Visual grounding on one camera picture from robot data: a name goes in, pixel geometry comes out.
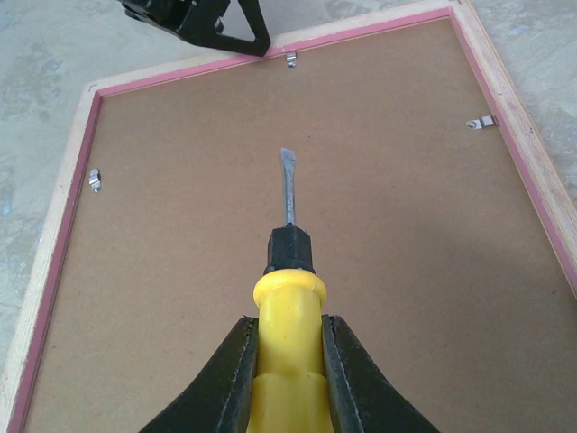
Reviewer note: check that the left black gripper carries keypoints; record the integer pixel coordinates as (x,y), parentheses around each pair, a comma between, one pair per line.
(200,22)

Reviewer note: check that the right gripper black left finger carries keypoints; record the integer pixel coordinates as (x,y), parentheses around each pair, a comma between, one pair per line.
(219,398)

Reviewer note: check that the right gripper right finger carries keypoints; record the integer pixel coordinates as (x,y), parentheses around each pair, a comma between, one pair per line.
(361,398)

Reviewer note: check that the yellow handled screwdriver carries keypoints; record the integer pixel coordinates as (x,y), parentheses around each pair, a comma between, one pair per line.
(290,390)

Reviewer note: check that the pink picture frame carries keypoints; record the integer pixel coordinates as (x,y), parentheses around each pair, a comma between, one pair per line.
(450,252)

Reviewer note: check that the metal frame retaining clip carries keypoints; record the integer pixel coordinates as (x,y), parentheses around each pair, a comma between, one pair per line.
(292,59)

